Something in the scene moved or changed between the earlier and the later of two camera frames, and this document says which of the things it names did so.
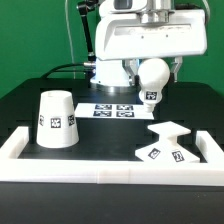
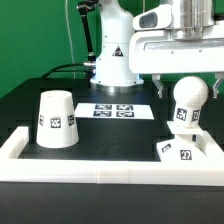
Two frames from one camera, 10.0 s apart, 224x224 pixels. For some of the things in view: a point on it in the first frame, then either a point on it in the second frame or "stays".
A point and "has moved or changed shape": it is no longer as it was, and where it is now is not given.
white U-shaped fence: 209,171 stays
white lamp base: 167,148 has moved or changed shape
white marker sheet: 113,110 stays
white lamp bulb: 153,75 to 189,95
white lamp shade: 57,127 stays
